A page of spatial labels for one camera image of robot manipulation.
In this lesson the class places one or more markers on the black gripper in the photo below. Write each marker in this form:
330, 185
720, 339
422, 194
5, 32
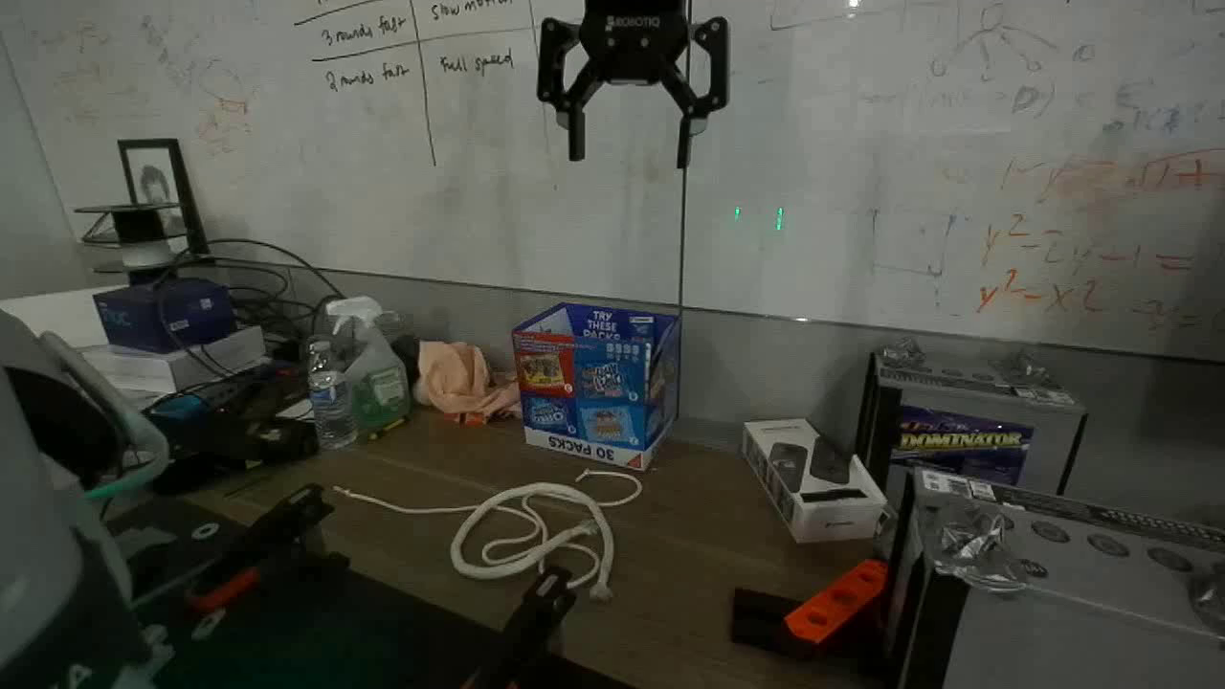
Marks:
638, 38

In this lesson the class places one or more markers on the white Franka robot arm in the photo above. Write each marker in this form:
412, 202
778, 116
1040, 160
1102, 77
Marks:
41, 539

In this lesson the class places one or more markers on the blue cardboard box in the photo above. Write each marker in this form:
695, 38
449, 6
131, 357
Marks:
597, 384

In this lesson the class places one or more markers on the small white product box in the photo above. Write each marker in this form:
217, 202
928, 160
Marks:
818, 504

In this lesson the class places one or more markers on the whiteboard with writing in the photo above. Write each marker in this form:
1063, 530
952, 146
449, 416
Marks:
827, 154

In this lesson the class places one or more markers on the pink crumpled cloth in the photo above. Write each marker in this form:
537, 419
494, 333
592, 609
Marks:
453, 376

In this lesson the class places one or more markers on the clear spray bottle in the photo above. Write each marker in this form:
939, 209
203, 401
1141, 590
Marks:
348, 376

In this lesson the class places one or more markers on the grey battery with Dominator label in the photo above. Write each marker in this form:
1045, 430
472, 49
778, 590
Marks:
957, 426

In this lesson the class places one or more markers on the black and white desk stand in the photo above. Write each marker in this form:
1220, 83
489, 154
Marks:
134, 231

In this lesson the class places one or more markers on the dark blue carton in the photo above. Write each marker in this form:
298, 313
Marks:
158, 313

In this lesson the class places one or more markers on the black desk device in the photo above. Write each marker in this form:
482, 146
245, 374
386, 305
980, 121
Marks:
230, 424

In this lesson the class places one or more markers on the white paper stack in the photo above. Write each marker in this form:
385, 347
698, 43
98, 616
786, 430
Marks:
177, 364

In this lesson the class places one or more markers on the orange and black plastic tool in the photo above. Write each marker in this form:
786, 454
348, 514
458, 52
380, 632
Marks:
827, 607

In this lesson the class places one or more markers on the grey battery with round caps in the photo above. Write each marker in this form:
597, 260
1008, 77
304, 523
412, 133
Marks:
1059, 598

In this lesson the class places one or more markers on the black picture frame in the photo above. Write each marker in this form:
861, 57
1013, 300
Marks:
158, 177

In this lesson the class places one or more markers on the black clamp mount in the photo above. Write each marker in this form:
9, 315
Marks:
529, 625

